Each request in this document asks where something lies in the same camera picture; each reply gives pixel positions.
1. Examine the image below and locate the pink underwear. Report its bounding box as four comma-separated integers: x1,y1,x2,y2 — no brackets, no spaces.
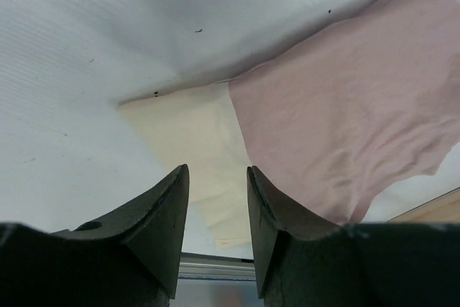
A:
117,0,460,250

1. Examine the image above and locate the aluminium frame rail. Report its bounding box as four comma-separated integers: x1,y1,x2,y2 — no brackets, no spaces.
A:
178,253,256,281

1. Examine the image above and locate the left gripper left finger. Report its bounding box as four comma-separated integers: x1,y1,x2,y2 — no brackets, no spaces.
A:
1,165,189,306

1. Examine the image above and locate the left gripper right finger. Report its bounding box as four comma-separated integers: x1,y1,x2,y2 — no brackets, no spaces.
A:
247,166,459,306

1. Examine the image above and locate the wooden compartment tray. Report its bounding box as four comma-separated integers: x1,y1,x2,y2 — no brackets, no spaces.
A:
390,188,460,223

